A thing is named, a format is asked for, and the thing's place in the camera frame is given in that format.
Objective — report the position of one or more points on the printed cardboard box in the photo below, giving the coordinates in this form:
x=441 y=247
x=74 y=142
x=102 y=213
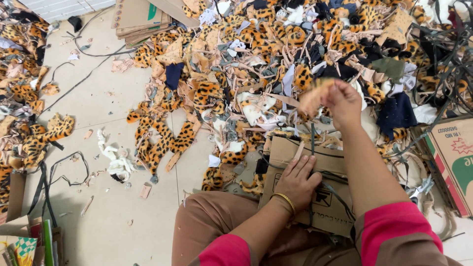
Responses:
x=452 y=162

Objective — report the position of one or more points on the white fabric scrap strip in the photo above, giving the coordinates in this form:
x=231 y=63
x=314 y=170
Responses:
x=116 y=157

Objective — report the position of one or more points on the leopard print plush cutouts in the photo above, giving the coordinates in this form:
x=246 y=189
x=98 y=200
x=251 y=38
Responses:
x=162 y=142

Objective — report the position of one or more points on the small heap of fabric scraps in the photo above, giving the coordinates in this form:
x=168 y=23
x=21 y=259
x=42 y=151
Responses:
x=26 y=92

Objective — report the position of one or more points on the leopard print fabric piece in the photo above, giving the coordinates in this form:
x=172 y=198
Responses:
x=314 y=98

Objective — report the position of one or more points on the black cloth scrap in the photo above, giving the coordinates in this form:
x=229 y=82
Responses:
x=75 y=23

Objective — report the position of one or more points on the large heap of fabric scraps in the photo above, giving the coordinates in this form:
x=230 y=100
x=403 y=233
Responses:
x=295 y=66

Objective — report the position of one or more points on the pile of cardboard and papers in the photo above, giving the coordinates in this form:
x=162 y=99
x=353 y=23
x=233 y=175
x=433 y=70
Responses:
x=26 y=236

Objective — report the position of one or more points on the brown cardboard sheet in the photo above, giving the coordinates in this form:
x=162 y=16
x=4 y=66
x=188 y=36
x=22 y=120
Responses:
x=329 y=184

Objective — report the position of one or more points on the person's right hand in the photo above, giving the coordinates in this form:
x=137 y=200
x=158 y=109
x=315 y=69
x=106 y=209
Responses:
x=342 y=103

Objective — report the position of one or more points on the stack of flattened cardboard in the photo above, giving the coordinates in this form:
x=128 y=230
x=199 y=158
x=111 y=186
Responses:
x=142 y=20

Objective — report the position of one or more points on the person's brown trousers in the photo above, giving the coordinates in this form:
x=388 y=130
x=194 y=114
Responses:
x=221 y=229

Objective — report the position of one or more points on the person's left hand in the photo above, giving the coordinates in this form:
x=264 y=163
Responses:
x=295 y=184

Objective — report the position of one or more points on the person's right fingers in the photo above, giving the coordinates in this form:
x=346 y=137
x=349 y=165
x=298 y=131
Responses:
x=329 y=96

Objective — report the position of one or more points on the gold bangle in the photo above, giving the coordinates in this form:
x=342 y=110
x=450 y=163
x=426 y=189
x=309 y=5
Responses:
x=286 y=201

